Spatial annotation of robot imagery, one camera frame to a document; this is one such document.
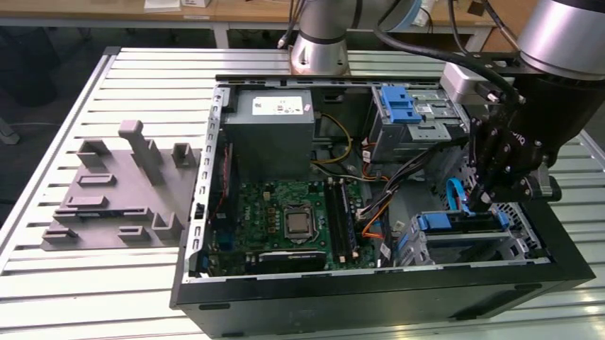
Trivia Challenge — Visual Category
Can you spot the black wire bundle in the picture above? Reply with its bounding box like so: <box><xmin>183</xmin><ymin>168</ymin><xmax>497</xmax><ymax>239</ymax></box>
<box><xmin>356</xmin><ymin>141</ymin><xmax>468</xmax><ymax>222</ymax></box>

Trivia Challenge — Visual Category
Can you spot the grey parts rack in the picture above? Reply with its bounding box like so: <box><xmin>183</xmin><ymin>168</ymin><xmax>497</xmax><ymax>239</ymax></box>
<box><xmin>40</xmin><ymin>119</ymin><xmax>201</xmax><ymax>253</ymax></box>

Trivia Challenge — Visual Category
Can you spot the green motherboard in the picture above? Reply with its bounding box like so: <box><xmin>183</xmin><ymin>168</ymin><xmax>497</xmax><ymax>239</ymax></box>
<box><xmin>207</xmin><ymin>178</ymin><xmax>379</xmax><ymax>276</ymax></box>

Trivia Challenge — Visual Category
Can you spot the silver CPU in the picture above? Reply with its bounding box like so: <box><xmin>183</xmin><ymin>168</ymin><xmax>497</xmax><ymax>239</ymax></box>
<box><xmin>283</xmin><ymin>210</ymin><xmax>315</xmax><ymax>238</ymax></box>

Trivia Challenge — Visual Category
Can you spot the black graphics card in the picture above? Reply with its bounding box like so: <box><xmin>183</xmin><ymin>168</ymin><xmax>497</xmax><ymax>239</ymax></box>
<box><xmin>244</xmin><ymin>249</ymin><xmax>327</xmax><ymax>273</ymax></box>

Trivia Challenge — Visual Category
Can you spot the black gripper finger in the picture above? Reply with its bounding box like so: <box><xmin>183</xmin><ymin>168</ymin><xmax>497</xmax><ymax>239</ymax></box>
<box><xmin>490</xmin><ymin>141</ymin><xmax>545</xmax><ymax>205</ymax></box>
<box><xmin>467</xmin><ymin>118</ymin><xmax>502</xmax><ymax>213</ymax></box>

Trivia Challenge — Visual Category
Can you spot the blue RAM stick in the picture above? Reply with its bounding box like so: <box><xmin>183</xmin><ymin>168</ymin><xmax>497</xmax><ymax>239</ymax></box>
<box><xmin>338</xmin><ymin>182</ymin><xmax>360</xmax><ymax>261</ymax></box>

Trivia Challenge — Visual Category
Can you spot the white plastic bag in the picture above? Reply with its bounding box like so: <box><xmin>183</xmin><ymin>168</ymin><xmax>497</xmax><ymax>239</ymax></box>
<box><xmin>415</xmin><ymin>0</ymin><xmax>434</xmax><ymax>26</ymax></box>

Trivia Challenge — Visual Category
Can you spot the orange wire with connector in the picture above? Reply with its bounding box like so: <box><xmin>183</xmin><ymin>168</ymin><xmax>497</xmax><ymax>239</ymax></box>
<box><xmin>360</xmin><ymin>212</ymin><xmax>396</xmax><ymax>242</ymax></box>

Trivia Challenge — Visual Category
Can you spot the brown wooden cabinet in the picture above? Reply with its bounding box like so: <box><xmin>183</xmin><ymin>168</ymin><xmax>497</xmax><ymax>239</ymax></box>
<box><xmin>480</xmin><ymin>0</ymin><xmax>521</xmax><ymax>52</ymax></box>

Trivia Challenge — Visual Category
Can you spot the grey metal disk bay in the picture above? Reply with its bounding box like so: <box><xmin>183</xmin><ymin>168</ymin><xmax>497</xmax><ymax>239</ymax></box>
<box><xmin>408</xmin><ymin>208</ymin><xmax>539</xmax><ymax>267</ymax></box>

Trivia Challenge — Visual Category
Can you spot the black cable with silver plug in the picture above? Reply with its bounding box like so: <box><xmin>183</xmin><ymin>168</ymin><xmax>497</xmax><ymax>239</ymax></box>
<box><xmin>276</xmin><ymin>0</ymin><xmax>308</xmax><ymax>47</ymax></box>

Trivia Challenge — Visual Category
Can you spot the black camera bracket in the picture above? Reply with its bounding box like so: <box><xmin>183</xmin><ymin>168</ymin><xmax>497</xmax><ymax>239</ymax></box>
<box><xmin>464</xmin><ymin>51</ymin><xmax>526</xmax><ymax>76</ymax></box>

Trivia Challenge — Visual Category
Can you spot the blue drive cage latch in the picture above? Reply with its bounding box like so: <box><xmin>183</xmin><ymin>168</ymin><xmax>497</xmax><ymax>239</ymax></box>
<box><xmin>380</xmin><ymin>84</ymin><xmax>422</xmax><ymax>125</ymax></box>

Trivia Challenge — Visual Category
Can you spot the grey metal leg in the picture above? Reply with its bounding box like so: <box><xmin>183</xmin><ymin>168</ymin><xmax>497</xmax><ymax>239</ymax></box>
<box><xmin>0</xmin><ymin>116</ymin><xmax>20</xmax><ymax>145</ymax></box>

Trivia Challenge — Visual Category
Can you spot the wooden desk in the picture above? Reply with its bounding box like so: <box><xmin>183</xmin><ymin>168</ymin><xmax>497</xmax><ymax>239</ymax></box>
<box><xmin>41</xmin><ymin>0</ymin><xmax>502</xmax><ymax>50</ymax></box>

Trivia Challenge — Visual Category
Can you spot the hard disk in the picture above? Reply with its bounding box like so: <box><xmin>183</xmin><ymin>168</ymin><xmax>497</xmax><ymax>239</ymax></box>
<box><xmin>395</xmin><ymin>210</ymin><xmax>510</xmax><ymax>265</ymax></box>

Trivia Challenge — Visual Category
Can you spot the blue data wire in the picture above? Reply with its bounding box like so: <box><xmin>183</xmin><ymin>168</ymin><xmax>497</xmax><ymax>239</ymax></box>
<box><xmin>444</xmin><ymin>178</ymin><xmax>478</xmax><ymax>217</ymax></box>

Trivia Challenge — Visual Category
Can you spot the grey metal drive cage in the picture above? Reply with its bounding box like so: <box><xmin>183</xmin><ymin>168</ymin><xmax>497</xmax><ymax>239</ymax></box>
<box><xmin>367</xmin><ymin>83</ymin><xmax>474</xmax><ymax>164</ymax></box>

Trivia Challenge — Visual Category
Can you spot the black open PC case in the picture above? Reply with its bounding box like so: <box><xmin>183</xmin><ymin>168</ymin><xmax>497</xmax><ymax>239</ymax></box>
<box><xmin>169</xmin><ymin>74</ymin><xmax>597</xmax><ymax>337</ymax></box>

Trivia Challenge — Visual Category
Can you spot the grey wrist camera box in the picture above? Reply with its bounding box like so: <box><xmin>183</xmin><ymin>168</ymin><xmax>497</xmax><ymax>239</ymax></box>
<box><xmin>439</xmin><ymin>63</ymin><xmax>502</xmax><ymax>107</ymax></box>

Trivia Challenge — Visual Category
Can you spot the yellow wire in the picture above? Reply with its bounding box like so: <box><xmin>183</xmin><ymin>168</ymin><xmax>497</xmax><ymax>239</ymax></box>
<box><xmin>311</xmin><ymin>112</ymin><xmax>354</xmax><ymax>166</ymax></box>

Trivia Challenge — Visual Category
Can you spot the thick black cable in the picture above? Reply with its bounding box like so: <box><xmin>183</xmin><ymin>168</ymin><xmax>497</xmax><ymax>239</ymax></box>
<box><xmin>375</xmin><ymin>0</ymin><xmax>526</xmax><ymax>103</ymax></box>

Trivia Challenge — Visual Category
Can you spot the grey power supply unit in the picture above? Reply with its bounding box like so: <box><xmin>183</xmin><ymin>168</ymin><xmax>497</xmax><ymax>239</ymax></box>
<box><xmin>221</xmin><ymin>88</ymin><xmax>315</xmax><ymax>181</ymax></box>

